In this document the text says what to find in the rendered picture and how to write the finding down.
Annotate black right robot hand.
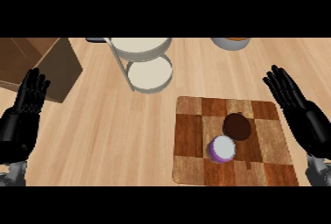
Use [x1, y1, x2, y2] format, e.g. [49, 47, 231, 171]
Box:
[264, 64, 331, 160]

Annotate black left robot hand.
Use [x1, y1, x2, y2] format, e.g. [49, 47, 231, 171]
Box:
[0, 67, 52, 165]

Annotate dark brown cupcake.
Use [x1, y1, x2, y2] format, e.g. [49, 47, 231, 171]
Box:
[222, 112, 253, 142]

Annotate checkered wooden cutting board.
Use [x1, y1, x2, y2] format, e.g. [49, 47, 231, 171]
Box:
[171, 95, 301, 187]

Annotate brown wooden cabinet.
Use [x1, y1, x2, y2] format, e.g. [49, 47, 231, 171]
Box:
[0, 38, 85, 104]

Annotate grey pot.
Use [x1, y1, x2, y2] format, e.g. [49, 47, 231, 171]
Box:
[210, 38, 253, 52]

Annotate grey tiered wire basket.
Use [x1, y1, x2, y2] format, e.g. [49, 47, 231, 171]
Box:
[85, 38, 175, 95]

